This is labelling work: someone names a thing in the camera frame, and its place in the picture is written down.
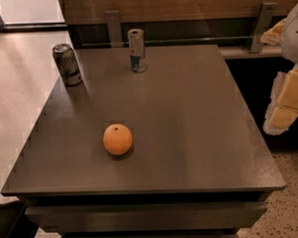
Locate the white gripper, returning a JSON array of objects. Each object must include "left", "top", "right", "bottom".
[{"left": 260, "top": 3, "right": 298, "bottom": 136}]

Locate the silver blue redbull can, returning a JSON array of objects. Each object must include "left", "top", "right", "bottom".
[{"left": 128, "top": 28, "right": 147, "bottom": 73}]

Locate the dark soda can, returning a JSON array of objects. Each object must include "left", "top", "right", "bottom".
[{"left": 51, "top": 44, "right": 82, "bottom": 87}]

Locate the dark grey table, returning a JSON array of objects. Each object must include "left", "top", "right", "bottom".
[{"left": 2, "top": 45, "right": 286, "bottom": 238}]

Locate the orange fruit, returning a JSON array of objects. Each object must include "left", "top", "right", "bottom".
[{"left": 102, "top": 123, "right": 133, "bottom": 156}]

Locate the black object bottom left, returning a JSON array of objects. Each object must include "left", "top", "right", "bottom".
[{"left": 0, "top": 200, "right": 38, "bottom": 238}]

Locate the right metal bracket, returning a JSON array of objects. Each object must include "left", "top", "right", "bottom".
[{"left": 248, "top": 2, "right": 277, "bottom": 54}]

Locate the metal bracket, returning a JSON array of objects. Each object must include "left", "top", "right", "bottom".
[
  {"left": 248, "top": 2, "right": 277, "bottom": 54},
  {"left": 105, "top": 10, "right": 123, "bottom": 49}
]

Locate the wooden wall bench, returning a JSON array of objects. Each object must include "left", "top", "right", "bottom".
[{"left": 57, "top": 0, "right": 298, "bottom": 58}]

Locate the left metal bracket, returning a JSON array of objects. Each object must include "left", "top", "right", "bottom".
[{"left": 105, "top": 10, "right": 123, "bottom": 49}]

